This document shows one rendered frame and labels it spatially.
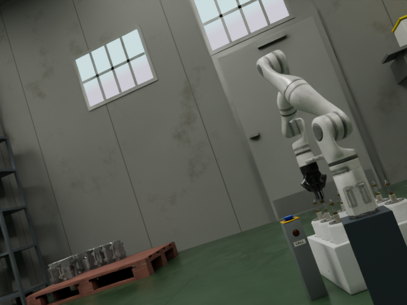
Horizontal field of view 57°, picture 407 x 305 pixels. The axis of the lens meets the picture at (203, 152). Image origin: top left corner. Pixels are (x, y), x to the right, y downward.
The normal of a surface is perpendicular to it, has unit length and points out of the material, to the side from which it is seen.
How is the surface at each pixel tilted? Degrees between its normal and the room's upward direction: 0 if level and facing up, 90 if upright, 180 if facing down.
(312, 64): 90
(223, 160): 90
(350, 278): 90
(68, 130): 90
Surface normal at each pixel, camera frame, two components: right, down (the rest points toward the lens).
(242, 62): -0.28, -0.03
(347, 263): -0.02, -0.12
